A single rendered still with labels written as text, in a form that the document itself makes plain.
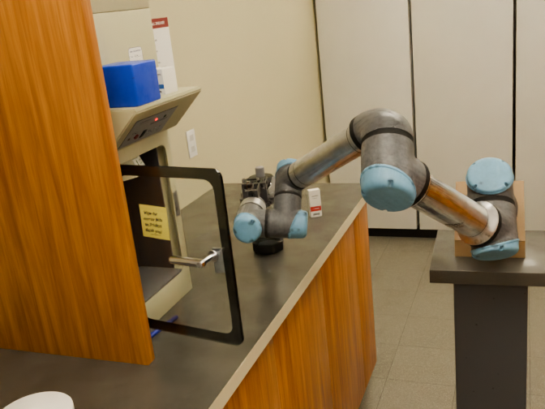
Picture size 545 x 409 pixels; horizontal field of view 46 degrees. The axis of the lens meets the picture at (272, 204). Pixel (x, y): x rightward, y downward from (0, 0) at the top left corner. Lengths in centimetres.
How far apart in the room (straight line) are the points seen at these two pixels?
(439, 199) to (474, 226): 16
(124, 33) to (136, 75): 20
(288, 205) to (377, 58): 278
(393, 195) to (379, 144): 11
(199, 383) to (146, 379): 13
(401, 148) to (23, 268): 91
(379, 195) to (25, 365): 92
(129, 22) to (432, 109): 301
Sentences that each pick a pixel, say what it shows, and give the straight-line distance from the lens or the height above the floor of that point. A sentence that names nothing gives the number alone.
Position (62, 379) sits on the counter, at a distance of 158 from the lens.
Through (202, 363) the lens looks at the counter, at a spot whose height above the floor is 94.
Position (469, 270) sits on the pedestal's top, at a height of 94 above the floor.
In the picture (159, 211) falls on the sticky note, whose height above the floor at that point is 129.
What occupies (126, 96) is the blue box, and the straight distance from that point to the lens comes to 145.
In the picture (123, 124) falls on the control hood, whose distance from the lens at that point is 143.
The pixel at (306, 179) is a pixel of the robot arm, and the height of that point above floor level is 125.
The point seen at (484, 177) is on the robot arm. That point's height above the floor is 121.
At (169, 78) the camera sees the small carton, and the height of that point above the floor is 154.
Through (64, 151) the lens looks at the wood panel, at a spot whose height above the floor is 144.
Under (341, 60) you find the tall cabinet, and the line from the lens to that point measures 445.
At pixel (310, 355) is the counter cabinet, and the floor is 64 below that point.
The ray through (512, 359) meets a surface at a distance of 205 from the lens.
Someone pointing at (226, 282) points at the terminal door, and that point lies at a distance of 138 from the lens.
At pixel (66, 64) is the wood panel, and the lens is 138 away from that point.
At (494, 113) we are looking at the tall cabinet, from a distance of 436.
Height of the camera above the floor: 170
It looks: 17 degrees down
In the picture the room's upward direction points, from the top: 6 degrees counter-clockwise
